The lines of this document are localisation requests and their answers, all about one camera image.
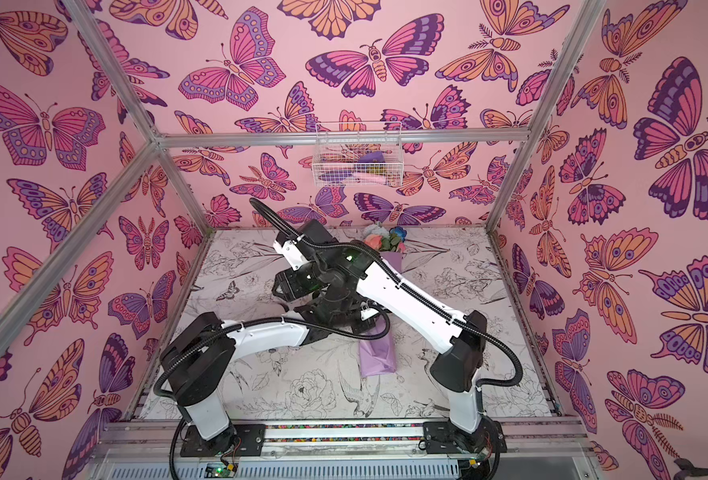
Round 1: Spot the pink fake rose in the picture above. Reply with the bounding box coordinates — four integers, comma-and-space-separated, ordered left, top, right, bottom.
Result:
364, 234, 384, 251

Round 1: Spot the pink purple wrapping paper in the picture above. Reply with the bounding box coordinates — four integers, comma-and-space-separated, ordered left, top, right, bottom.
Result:
359, 252, 404, 378

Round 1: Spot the blue fake flower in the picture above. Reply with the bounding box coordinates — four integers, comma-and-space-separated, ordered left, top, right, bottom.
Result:
390, 226, 407, 241

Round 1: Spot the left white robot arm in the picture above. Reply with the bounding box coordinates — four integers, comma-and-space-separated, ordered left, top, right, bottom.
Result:
153, 300, 391, 457

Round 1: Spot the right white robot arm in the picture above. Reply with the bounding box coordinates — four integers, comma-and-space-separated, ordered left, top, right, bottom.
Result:
266, 214, 523, 455

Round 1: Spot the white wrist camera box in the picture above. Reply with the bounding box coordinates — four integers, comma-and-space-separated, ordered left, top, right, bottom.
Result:
273, 239, 310, 271

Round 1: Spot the white wire basket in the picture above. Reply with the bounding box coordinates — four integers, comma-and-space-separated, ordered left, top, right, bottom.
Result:
310, 121, 405, 188

